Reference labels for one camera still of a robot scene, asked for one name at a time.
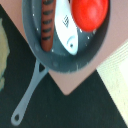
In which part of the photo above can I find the white toy fish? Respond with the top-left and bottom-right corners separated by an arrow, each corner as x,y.
55,0 -> 78,55

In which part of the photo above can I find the red toy tomato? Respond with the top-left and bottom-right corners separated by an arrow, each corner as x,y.
70,0 -> 109,32

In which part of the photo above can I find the brown toy sausage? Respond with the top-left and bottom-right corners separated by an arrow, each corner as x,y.
41,0 -> 56,51

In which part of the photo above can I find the grey frying pan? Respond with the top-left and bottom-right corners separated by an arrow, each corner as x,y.
11,0 -> 109,126

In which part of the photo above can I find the woven beige placemat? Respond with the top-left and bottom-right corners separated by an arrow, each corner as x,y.
97,39 -> 128,128

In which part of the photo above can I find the brown wooden board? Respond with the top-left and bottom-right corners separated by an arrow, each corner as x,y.
0,0 -> 128,95

